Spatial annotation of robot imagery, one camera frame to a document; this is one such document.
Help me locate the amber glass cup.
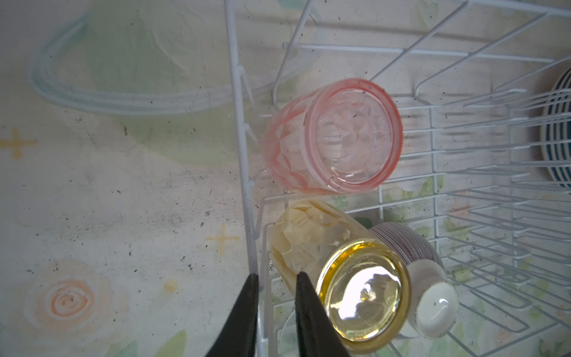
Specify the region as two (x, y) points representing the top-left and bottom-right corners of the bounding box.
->
(270, 199), (412, 354)

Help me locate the ribbed white bowl upside down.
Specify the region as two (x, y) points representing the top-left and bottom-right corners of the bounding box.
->
(370, 222), (459, 339)

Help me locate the white wire dish rack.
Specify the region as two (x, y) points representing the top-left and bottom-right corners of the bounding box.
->
(223, 1), (570, 356)

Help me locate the plate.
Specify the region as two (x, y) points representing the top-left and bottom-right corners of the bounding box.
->
(539, 66), (571, 190)

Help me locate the pink glass cup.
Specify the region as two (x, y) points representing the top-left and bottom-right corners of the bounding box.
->
(260, 78), (404, 194)

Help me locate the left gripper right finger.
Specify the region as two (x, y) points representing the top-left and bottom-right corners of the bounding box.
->
(295, 272), (349, 357)

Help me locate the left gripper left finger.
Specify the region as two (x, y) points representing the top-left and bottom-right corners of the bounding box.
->
(207, 274), (260, 357)

